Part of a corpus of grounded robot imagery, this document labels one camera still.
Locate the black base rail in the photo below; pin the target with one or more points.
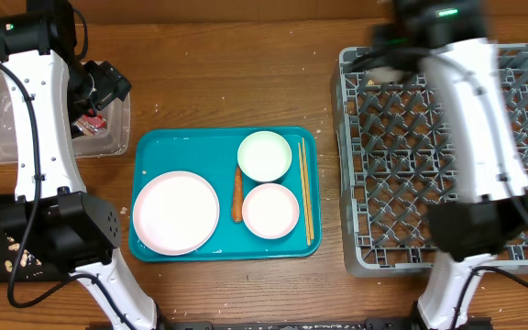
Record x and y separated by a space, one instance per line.
380 323

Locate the left wooden chopstick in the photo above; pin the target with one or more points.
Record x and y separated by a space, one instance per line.
304 195

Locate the clear plastic bin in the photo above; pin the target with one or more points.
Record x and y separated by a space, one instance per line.
113 141

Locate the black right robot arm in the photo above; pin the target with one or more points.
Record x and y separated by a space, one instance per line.
448 42

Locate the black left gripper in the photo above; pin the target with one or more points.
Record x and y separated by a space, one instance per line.
111 85

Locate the red snack wrapper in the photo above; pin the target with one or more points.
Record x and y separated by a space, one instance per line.
91 125

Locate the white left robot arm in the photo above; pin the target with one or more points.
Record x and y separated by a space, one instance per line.
53 217

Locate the white upside-down cup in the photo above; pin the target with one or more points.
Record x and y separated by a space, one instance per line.
386 74

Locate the pale green bowl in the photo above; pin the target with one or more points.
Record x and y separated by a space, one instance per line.
264 156

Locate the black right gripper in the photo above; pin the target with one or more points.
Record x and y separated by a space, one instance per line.
394 42

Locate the teal plastic tray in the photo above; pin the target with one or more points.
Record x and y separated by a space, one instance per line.
212 154

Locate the grey plastic dish rack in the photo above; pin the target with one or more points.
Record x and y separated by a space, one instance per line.
396 159

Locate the large pink plate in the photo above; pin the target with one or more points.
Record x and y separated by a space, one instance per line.
176 213

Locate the orange carrot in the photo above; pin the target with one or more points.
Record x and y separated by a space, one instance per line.
237 201

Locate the brown cardboard backdrop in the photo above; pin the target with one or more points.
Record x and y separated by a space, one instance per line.
120 12

